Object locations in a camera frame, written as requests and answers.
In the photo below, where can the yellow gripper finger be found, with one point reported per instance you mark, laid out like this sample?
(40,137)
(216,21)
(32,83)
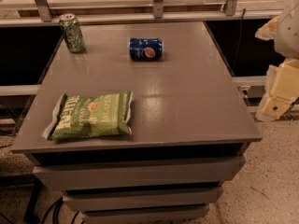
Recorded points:
(268,30)
(281,90)

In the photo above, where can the blue pepsi can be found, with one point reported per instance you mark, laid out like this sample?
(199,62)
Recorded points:
(145,49)

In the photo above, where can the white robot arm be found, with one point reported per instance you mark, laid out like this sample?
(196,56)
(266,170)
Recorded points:
(286,41)

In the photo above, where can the green soda can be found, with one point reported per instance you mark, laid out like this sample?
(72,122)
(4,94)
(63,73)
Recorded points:
(72,33)

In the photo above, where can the green jalapeno chip bag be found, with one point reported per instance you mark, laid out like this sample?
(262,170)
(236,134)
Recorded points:
(85,117)

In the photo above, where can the grey drawer cabinet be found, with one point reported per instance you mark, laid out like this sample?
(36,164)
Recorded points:
(185,105)

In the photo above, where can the top grey drawer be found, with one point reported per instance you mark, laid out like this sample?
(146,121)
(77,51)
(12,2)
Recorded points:
(139,173)

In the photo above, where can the grey drawer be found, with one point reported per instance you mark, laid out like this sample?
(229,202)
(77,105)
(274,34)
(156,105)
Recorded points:
(139,173)
(142,199)
(145,214)

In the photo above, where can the middle grey drawer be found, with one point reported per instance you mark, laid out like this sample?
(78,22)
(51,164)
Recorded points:
(142,199)

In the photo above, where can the bottom grey drawer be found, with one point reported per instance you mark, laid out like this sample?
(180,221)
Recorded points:
(145,214)

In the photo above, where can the metal window frame rail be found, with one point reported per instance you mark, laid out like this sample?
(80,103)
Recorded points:
(43,12)

